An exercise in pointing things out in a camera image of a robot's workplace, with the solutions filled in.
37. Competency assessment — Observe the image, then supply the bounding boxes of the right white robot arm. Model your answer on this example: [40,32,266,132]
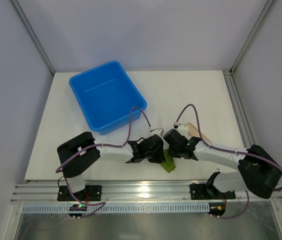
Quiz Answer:
[163,128,282,199]

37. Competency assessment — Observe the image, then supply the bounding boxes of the aluminium front rail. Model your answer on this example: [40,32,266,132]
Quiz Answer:
[9,180,282,205]

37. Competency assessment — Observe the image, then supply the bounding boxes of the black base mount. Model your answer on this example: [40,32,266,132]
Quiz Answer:
[57,185,102,203]
[189,183,236,200]

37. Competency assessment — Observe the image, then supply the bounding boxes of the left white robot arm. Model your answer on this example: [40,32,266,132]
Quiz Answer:
[55,129,166,195]

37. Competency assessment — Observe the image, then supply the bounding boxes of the white slotted cable duct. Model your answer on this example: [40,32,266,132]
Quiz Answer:
[21,202,210,214]

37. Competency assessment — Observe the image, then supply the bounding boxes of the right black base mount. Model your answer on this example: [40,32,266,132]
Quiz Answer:
[189,183,236,200]

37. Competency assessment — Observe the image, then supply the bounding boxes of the green paper napkin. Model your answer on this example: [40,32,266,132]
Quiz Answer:
[160,149,176,173]

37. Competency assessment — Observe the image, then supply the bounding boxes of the right aluminium frame post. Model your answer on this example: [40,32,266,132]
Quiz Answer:
[229,0,277,75]

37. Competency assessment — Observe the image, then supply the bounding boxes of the right aluminium side rail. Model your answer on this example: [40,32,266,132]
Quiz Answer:
[222,69,260,148]

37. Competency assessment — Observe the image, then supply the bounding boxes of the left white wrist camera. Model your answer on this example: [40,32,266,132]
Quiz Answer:
[149,128,164,137]

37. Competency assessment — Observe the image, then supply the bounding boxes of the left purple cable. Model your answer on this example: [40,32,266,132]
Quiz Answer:
[55,106,153,218]

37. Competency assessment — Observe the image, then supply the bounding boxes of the blue plastic bin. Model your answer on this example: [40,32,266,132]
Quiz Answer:
[69,61,147,135]

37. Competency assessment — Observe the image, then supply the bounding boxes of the left aluminium frame post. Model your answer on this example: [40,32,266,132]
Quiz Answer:
[9,0,56,76]

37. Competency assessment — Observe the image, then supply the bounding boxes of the beige cutlery tray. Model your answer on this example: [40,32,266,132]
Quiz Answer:
[186,122,210,142]

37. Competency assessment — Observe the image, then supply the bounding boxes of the aluminium frame post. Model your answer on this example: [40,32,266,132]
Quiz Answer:
[9,0,56,76]
[229,0,277,75]

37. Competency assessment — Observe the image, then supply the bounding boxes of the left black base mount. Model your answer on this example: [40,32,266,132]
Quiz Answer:
[57,185,102,203]

